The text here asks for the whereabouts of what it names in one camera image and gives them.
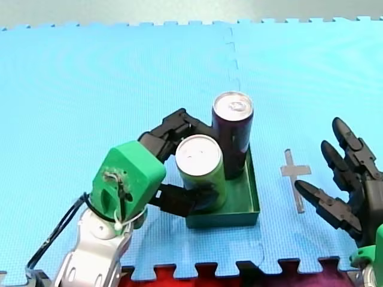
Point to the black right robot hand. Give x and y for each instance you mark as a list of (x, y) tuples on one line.
[(350, 197)]

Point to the green drink can dark band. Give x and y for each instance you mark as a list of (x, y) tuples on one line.
[(203, 170)]

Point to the shallow green tray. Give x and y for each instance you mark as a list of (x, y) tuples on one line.
[(236, 206)]

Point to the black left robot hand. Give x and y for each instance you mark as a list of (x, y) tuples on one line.
[(167, 134)]

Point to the dark purple drink can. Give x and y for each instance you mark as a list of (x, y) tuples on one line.
[(233, 134)]

